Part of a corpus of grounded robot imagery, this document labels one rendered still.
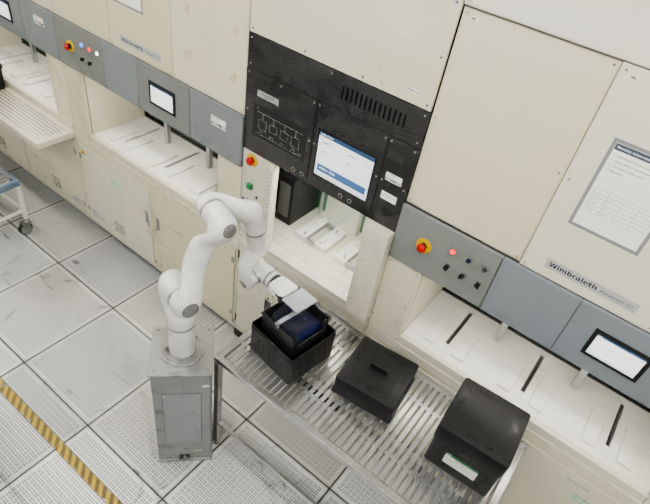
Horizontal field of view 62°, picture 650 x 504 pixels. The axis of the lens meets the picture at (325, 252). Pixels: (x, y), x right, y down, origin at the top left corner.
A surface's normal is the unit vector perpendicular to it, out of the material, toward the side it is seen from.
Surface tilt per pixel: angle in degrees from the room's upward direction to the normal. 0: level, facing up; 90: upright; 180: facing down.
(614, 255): 90
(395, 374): 0
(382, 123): 90
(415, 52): 90
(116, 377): 0
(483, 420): 0
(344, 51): 93
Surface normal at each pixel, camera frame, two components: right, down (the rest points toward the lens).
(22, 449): 0.15, -0.74
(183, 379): 0.13, 0.67
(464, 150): -0.60, 0.46
